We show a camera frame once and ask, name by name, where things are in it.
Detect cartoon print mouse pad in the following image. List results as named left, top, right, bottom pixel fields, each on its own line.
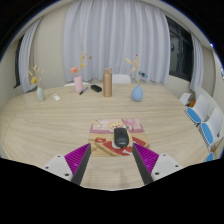
left=88, top=118, right=151, bottom=158

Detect green vase with yellow flowers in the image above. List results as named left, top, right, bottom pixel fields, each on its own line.
left=27, top=64, right=46, bottom=102

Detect small black case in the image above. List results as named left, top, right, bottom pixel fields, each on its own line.
left=90, top=84, right=103, bottom=93

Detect blue vase with dried flowers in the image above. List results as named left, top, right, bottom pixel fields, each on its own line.
left=125, top=54, right=149, bottom=103

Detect black computer mouse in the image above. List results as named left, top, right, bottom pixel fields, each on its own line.
left=113, top=127, right=130, bottom=148

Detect dark marker pen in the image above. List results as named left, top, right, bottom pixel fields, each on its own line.
left=79, top=86, right=90, bottom=96

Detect wide white curtain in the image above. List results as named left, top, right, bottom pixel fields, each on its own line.
left=63, top=0, right=172, bottom=84

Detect narrow white curtain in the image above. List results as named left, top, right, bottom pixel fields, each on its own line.
left=189, top=33, right=205, bottom=92
left=18, top=18, right=44, bottom=94

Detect dark framed window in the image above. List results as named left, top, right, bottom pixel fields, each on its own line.
left=165, top=16, right=194, bottom=83
left=13, top=34, right=26, bottom=89

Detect white chairs with blue seats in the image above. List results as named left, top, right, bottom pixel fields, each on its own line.
left=179, top=91, right=224, bottom=163

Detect pink vase with orange flowers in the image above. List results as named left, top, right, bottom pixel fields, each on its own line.
left=69, top=53, right=93, bottom=94

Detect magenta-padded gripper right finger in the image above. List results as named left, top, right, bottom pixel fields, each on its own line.
left=132, top=142, right=184, bottom=185

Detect copper metal drink bottle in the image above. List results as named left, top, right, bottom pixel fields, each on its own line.
left=102, top=67, right=113, bottom=98

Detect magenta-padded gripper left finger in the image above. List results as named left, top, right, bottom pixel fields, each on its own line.
left=42, top=142, right=92, bottom=186

